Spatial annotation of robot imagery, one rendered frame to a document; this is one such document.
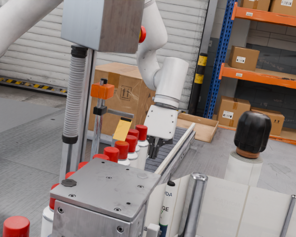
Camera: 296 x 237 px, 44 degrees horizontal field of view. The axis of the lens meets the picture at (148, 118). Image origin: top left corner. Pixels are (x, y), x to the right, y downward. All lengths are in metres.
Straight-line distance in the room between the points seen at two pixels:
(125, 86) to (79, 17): 0.75
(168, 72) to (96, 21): 0.50
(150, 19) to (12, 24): 0.41
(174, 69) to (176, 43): 4.04
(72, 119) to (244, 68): 3.95
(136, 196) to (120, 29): 0.37
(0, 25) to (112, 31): 0.54
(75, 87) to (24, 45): 4.97
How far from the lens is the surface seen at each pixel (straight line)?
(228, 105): 4.70
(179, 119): 2.08
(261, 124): 0.92
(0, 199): 1.10
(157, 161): 1.31
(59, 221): 0.49
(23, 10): 1.18
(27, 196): 1.11
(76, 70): 0.77
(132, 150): 0.88
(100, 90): 0.86
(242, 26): 5.32
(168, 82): 1.18
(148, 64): 1.25
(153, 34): 1.13
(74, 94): 0.78
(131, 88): 1.50
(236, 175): 0.96
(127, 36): 0.76
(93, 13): 0.75
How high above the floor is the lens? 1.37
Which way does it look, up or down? 16 degrees down
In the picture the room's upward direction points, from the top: 9 degrees clockwise
